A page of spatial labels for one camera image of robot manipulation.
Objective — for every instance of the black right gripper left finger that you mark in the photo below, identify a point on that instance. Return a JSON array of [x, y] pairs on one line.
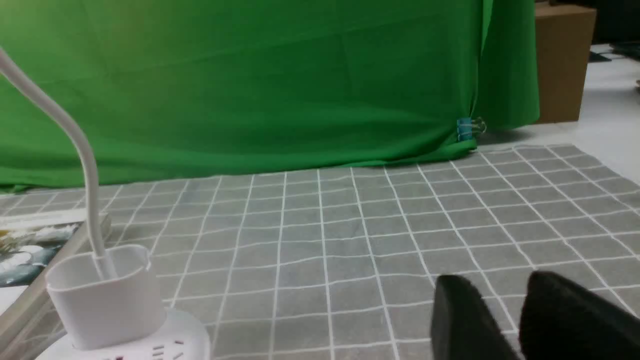
[[462, 326]]

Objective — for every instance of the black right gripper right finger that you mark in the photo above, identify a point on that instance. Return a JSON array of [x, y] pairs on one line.
[[562, 320]]

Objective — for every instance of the white desk lamp socket base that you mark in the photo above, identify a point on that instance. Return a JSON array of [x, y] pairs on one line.
[[108, 299]]

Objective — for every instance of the grey checkered tablecloth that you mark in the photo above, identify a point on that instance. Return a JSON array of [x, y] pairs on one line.
[[340, 263]]

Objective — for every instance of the blue binder clip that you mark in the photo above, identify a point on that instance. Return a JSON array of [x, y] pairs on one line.
[[468, 128]]

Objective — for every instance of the brown cardboard box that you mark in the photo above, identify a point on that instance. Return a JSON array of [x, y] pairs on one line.
[[563, 38]]

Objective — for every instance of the green backdrop cloth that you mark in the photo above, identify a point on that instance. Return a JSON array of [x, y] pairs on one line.
[[173, 89]]

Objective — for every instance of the large bottom book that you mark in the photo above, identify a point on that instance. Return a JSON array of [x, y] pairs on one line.
[[30, 244]]

